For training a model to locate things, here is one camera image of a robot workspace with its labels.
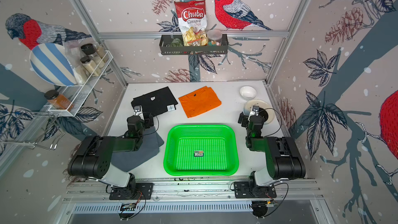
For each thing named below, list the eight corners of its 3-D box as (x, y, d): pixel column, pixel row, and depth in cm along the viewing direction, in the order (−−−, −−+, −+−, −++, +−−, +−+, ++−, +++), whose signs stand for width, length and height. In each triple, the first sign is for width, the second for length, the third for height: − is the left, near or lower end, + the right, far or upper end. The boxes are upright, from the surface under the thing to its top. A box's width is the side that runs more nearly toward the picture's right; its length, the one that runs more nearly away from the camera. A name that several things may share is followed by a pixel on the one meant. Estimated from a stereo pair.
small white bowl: (241, 100, 111) (242, 96, 107) (238, 90, 117) (240, 85, 114) (256, 100, 111) (257, 96, 107) (253, 90, 117) (254, 85, 114)
